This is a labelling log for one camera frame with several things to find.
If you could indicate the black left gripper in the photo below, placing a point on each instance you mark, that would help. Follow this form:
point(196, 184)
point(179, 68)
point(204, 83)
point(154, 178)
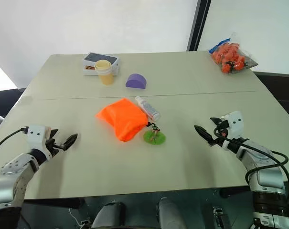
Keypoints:
point(51, 145)

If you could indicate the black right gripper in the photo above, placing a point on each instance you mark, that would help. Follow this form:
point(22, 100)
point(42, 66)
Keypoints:
point(221, 138)

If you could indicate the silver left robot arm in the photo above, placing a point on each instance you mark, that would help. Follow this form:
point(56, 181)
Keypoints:
point(14, 168)

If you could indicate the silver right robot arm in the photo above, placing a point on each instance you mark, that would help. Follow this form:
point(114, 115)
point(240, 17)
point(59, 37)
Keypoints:
point(266, 171)

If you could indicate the bag of orange snacks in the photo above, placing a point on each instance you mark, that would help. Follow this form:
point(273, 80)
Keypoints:
point(230, 57)

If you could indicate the green round toy disc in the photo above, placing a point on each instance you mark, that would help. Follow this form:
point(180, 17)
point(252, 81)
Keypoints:
point(156, 138)

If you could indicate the small white printed bottle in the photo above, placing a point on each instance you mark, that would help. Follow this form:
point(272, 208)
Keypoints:
point(147, 108)

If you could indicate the dark low cabinet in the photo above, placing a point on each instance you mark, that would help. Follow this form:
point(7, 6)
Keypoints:
point(5, 100)

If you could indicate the cream plastic jar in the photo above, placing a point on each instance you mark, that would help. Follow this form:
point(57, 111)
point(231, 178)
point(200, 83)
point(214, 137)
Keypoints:
point(105, 72)

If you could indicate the dark side furniture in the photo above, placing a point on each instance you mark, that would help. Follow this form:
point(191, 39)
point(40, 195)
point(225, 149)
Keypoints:
point(280, 93)

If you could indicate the purple half-cylinder foam block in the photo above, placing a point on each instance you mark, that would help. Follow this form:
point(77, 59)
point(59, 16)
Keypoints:
point(135, 81)

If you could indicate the white phone box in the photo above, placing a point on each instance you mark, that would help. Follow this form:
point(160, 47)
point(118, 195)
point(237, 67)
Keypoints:
point(103, 58)

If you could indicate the dark rounded robot leg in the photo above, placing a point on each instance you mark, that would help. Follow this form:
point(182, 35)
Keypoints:
point(108, 215)
point(169, 212)

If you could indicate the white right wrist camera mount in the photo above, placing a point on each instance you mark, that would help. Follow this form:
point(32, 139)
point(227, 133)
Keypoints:
point(235, 124)

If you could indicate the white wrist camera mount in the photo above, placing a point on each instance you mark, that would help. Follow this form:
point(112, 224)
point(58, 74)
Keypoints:
point(36, 134)
point(235, 124)

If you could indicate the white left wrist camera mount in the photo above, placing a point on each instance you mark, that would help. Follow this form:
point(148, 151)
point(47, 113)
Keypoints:
point(36, 134)

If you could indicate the metal table bracket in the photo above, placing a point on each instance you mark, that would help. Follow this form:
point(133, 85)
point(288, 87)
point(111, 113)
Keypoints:
point(219, 215)

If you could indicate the dark window frame post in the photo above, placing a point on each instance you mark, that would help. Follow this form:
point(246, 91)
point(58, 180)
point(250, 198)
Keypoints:
point(198, 23)

